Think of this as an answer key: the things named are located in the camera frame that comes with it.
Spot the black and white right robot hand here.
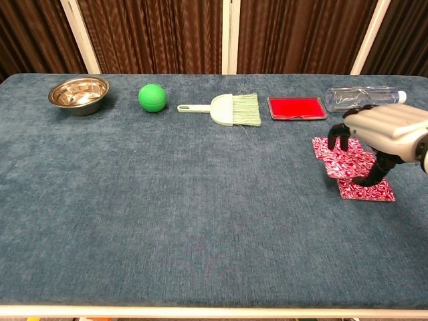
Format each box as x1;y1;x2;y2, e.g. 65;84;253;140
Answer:
326;103;428;188

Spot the clear plastic water bottle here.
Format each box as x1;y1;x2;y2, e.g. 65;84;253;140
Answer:
324;86;408;113

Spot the clear case with red pad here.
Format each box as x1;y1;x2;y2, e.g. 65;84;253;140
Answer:
267;96;328;122

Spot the brown pleated partition panel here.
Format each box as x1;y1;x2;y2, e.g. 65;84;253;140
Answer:
60;0;231;75
0;0;83;83
222;0;391;75
350;0;428;76

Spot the white brush with green bristles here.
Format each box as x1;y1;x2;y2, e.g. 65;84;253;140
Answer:
177;92;262;128

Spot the blue fabric table cover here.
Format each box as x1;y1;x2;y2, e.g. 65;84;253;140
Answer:
0;73;428;310

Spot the green ball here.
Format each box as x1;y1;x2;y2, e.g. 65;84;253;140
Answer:
138;83;167;113

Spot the white table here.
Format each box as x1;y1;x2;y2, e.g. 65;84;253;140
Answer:
0;303;428;319

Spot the stainless steel bowl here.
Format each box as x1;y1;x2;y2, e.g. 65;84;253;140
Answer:
47;76;110;117

